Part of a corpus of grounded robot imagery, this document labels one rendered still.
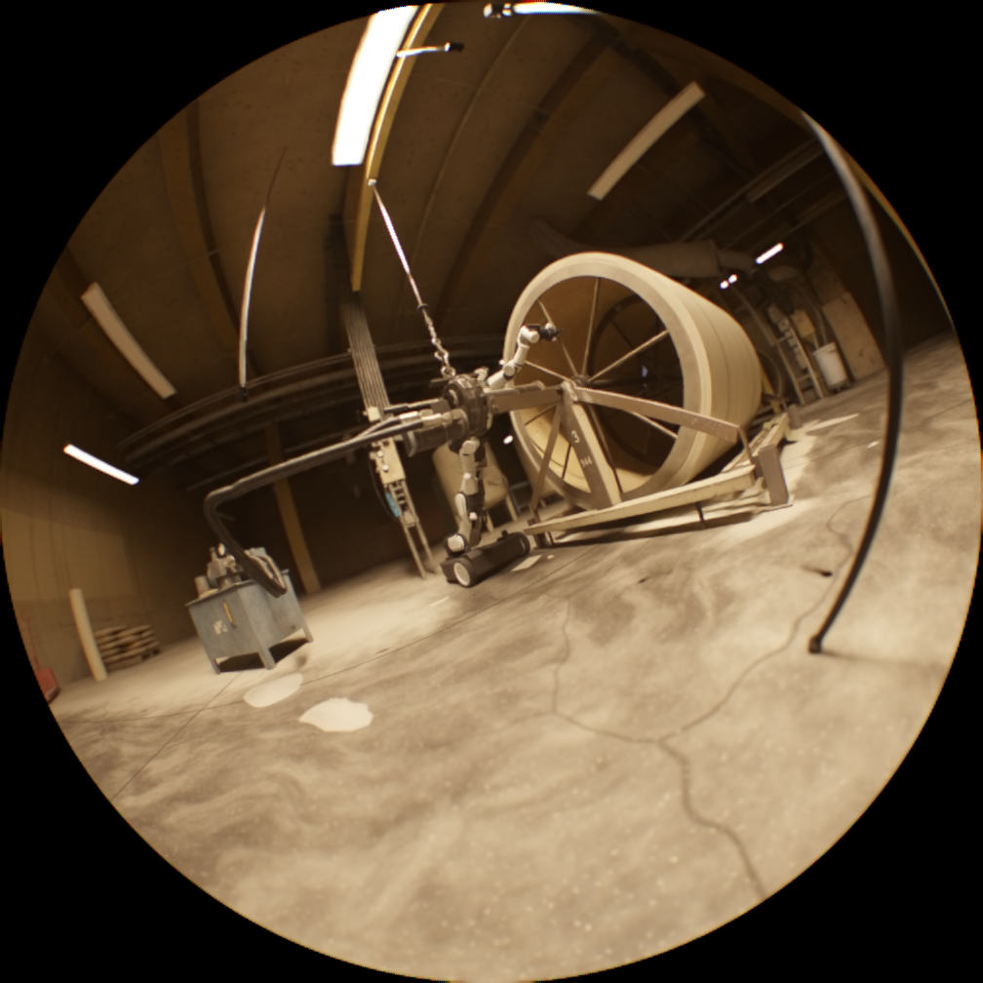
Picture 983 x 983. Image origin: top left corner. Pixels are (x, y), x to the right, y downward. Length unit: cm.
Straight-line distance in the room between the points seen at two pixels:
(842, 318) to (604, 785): 699
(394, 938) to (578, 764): 38
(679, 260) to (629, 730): 595
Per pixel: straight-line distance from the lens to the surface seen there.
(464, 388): 131
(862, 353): 698
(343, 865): 59
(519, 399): 146
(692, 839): 43
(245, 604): 193
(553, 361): 280
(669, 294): 158
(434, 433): 126
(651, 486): 172
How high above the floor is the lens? 41
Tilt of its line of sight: 4 degrees up
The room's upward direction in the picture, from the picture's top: 21 degrees counter-clockwise
